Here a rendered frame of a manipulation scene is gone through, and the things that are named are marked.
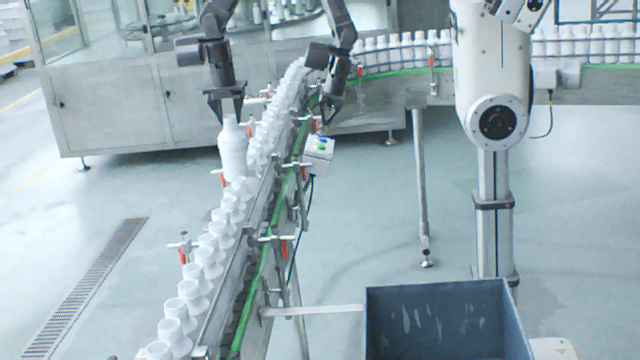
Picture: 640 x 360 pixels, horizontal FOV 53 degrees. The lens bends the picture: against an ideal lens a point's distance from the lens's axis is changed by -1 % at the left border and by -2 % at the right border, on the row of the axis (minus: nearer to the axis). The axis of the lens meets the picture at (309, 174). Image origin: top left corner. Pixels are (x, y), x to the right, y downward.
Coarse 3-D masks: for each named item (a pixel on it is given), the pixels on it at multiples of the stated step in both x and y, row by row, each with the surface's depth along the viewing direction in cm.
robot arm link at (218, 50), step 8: (200, 40) 151; (208, 40) 151; (216, 40) 151; (224, 40) 151; (200, 48) 151; (208, 48) 150; (216, 48) 149; (224, 48) 150; (208, 56) 151; (216, 56) 150; (224, 56) 150
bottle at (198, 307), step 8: (184, 280) 115; (192, 280) 115; (184, 288) 116; (192, 288) 113; (184, 296) 113; (192, 296) 113; (200, 296) 114; (192, 304) 113; (200, 304) 114; (208, 304) 115; (192, 312) 113; (200, 312) 113; (200, 320) 114; (200, 328) 114; (208, 328) 115; (208, 336) 116; (208, 344) 116
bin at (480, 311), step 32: (384, 288) 146; (416, 288) 146; (448, 288) 145; (480, 288) 144; (384, 320) 149; (416, 320) 149; (448, 320) 148; (480, 320) 147; (512, 320) 134; (384, 352) 153; (416, 352) 152; (448, 352) 151; (480, 352) 151; (512, 352) 137
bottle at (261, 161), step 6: (258, 144) 181; (252, 150) 178; (258, 150) 179; (258, 156) 179; (258, 162) 179; (264, 162) 180; (264, 168) 180; (270, 174) 183; (270, 180) 182; (270, 186) 183
